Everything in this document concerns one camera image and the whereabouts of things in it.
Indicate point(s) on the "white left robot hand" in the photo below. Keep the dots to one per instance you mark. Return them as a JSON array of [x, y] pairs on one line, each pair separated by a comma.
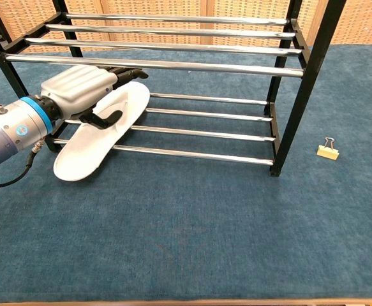
[[77, 89]]

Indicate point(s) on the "white slipper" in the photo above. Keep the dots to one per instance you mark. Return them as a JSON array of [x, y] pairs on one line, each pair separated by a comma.
[[77, 159]]

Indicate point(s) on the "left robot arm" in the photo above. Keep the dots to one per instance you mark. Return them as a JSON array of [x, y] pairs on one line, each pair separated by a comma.
[[7, 134]]

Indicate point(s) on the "chrome metal rack rod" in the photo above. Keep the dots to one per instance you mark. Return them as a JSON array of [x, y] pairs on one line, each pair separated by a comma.
[[173, 32], [205, 133], [205, 68], [189, 154], [173, 46], [173, 19], [205, 98], [205, 114]]

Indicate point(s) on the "woven wicker folding screen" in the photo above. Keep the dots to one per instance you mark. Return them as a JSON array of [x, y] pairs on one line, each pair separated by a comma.
[[236, 8]]

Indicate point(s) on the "blue carpet mat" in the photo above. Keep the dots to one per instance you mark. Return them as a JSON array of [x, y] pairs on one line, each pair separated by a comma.
[[236, 239]]

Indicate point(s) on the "yellow binder clip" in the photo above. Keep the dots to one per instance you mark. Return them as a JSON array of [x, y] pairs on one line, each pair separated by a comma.
[[327, 153]]

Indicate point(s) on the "black shoe rack frame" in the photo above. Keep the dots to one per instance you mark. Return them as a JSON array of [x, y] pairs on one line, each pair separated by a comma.
[[313, 79]]

